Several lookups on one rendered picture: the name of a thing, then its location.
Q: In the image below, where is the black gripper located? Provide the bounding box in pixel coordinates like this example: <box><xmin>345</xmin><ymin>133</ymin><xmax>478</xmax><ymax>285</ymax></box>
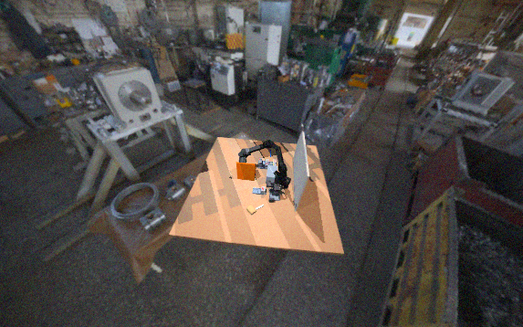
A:
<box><xmin>267</xmin><ymin>180</ymin><xmax>288</xmax><ymax>190</ymax></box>

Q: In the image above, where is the dark grey flat panel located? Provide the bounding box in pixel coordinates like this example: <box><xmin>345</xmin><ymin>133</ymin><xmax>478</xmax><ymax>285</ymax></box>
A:
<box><xmin>293</xmin><ymin>124</ymin><xmax>309</xmax><ymax>212</ymax></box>

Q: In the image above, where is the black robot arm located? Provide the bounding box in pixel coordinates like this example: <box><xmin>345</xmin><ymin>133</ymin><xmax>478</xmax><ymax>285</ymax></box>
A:
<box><xmin>238</xmin><ymin>140</ymin><xmax>291</xmax><ymax>192</ymax></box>

